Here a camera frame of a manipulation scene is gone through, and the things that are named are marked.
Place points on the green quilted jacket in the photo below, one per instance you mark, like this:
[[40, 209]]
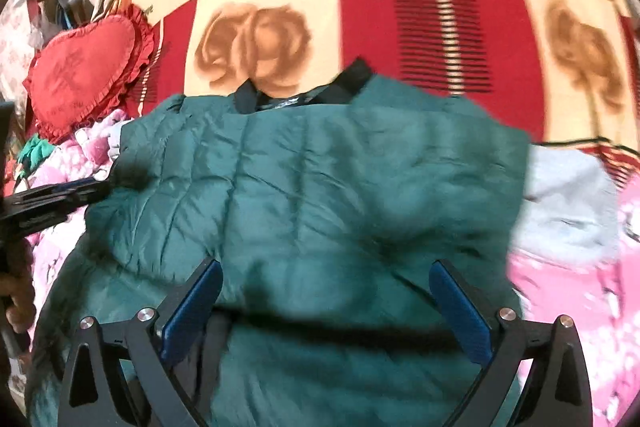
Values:
[[320, 207]]

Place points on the pink penguin blanket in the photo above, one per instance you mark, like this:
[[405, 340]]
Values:
[[575, 317]]

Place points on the rose print blanket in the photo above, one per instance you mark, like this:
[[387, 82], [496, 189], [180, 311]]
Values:
[[350, 17]]

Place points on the red heart pillow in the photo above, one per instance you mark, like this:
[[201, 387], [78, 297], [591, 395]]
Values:
[[82, 67]]

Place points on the green cloth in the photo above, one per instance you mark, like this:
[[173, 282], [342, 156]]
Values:
[[35, 154]]

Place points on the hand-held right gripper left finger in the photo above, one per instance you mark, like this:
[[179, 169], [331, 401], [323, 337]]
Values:
[[192, 302]]

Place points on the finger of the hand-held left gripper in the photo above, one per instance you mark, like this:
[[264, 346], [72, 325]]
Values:
[[70, 189], [45, 214]]

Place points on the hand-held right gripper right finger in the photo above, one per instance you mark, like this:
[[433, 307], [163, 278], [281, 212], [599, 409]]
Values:
[[460, 304]]

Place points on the grey floral bedsheet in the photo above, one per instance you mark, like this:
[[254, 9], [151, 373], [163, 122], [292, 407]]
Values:
[[567, 207]]

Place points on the person's left hand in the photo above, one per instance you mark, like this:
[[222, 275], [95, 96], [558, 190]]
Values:
[[22, 302]]

